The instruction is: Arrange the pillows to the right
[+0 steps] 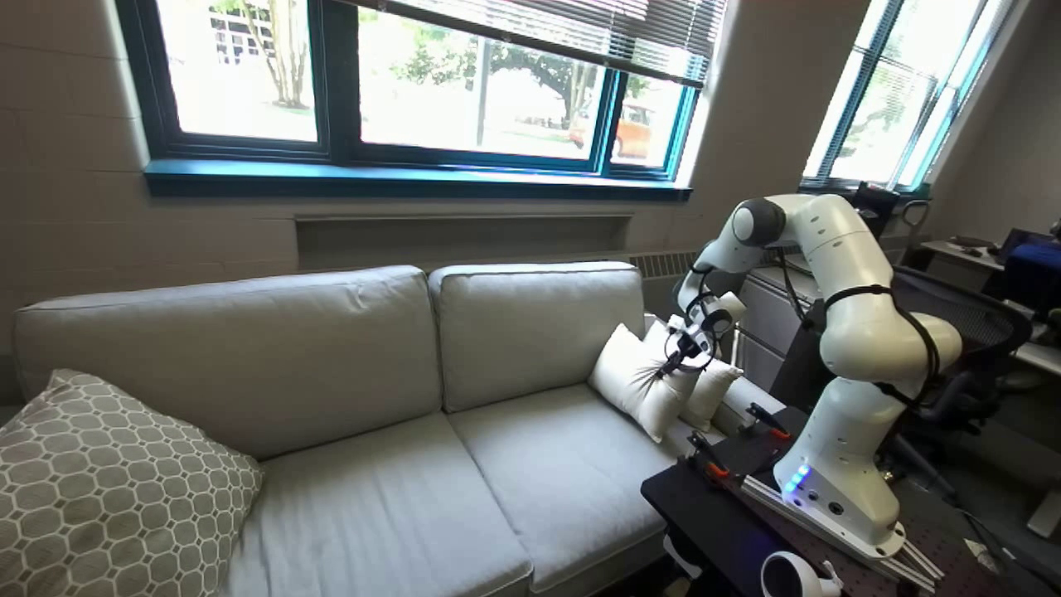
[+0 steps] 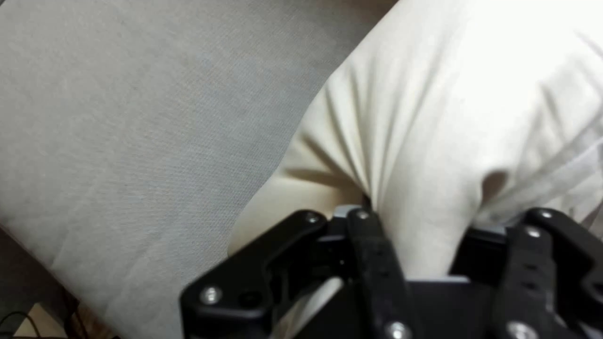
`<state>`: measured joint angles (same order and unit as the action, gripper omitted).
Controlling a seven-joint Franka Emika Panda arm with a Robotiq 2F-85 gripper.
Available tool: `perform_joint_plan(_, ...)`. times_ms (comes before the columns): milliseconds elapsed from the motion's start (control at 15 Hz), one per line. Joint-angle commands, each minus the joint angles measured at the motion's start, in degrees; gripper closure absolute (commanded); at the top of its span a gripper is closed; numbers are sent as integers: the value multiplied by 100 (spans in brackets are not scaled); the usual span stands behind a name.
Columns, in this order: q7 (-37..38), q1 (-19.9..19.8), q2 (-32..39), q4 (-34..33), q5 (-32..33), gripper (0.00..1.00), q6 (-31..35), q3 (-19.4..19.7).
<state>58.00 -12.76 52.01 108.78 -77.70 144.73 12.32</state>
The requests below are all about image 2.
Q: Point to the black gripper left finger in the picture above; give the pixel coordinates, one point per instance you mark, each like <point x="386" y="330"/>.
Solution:
<point x="369" y="264"/>

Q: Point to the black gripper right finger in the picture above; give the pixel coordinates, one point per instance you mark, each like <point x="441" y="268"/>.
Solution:
<point x="539" y="276"/>

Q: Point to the small cream pillow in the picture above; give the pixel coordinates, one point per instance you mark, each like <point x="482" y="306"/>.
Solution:
<point x="452" y="114"/>

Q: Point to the grey fabric sofa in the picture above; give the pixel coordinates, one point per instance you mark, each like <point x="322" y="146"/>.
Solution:
<point x="124" y="125"/>

